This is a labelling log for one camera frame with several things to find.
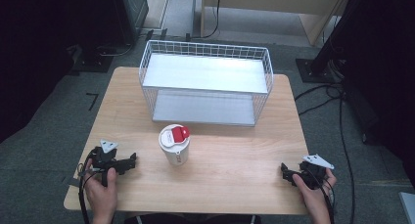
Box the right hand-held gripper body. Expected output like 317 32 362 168
296 154 336 191

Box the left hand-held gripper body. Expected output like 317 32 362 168
87 138 127 187

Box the white cup with red lid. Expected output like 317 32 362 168
158 123 192 167

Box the white two-tier wire shelf rack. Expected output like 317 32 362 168
138 39 275 127

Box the person's right hand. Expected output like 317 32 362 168
292 167 338 216

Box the person's left hand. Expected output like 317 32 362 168
83 157 118 217

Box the pale grey box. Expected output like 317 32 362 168
397 191 415 224

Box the dark curtain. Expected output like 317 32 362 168
339 0 415 189
0 0 125 144

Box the black metal stand with base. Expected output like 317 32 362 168
295 0 363 85

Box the black cabinet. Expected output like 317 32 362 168
110 0 150 46

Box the light wooden furniture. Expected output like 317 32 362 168
200 0 350 47

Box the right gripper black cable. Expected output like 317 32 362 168
306 167 337 224

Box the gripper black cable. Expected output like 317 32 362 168
306 167 337 224
77 152 96 224

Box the long black floor cable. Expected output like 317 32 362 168
294 82 357 224

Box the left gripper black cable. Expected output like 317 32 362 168
77 152 96 224

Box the black floor base plate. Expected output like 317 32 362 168
67 44 115 74

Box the thin black hanging cable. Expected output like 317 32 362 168
185 0 223 42

